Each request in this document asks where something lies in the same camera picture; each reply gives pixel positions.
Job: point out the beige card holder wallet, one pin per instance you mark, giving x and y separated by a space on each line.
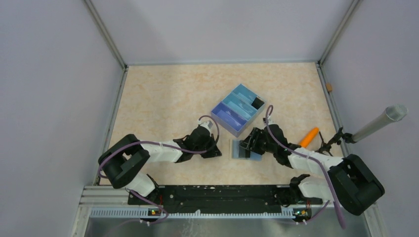
237 152

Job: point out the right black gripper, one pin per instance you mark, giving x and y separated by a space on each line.
248 143

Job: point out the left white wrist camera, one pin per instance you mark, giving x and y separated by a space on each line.
206 124

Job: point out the blue three-compartment box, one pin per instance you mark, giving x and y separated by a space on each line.
234 112

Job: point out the orange cylindrical object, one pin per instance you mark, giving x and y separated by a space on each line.
309 137

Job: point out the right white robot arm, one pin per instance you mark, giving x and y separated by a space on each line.
347 180

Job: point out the silver microphone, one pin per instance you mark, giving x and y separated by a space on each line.
390 115

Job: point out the black credit card stack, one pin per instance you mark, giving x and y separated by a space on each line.
257 103

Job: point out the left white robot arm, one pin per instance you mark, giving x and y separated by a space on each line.
123 162

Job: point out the small tan block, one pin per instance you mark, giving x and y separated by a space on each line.
329 87

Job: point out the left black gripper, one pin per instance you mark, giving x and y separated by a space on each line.
212 152

